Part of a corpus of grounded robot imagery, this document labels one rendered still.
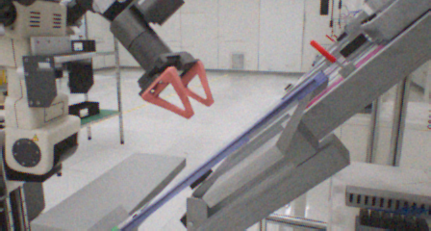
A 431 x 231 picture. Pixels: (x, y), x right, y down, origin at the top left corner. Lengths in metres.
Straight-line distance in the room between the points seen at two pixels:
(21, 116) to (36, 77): 0.15
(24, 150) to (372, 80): 1.05
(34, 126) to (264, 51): 8.74
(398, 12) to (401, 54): 0.08
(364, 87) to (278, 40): 8.95
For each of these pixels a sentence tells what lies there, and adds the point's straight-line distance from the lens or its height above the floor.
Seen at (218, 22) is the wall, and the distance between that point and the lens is 10.02.
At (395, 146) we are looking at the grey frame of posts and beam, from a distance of 1.45.
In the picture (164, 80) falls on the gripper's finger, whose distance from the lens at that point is 0.50.
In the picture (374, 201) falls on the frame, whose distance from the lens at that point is 1.08.
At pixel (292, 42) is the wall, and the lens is 9.54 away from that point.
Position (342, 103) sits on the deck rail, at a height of 0.98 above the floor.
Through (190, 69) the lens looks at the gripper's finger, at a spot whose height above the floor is 1.04.
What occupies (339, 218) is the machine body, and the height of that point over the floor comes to 0.62.
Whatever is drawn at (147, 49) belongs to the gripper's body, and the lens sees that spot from 0.55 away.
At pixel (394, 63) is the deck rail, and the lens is 0.66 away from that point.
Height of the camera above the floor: 1.11
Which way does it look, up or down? 13 degrees down
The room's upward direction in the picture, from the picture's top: straight up
